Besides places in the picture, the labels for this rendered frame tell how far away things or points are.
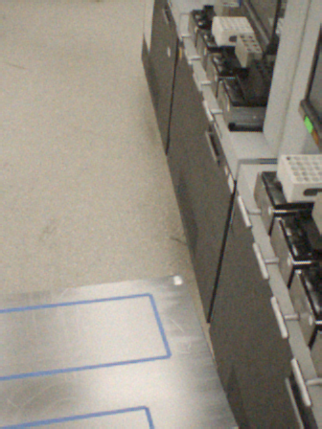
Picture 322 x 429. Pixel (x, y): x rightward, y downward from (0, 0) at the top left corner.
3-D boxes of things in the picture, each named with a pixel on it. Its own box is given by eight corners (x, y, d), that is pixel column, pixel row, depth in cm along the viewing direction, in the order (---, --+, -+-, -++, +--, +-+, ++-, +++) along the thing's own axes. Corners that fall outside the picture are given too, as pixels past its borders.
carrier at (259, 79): (266, 101, 172) (270, 80, 169) (259, 101, 172) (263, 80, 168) (255, 78, 181) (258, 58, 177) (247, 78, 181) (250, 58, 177)
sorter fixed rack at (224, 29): (302, 37, 208) (306, 19, 204) (311, 52, 200) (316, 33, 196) (210, 34, 203) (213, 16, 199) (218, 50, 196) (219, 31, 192)
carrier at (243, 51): (251, 72, 184) (255, 53, 180) (244, 71, 183) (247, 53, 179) (241, 52, 192) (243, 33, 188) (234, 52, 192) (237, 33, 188)
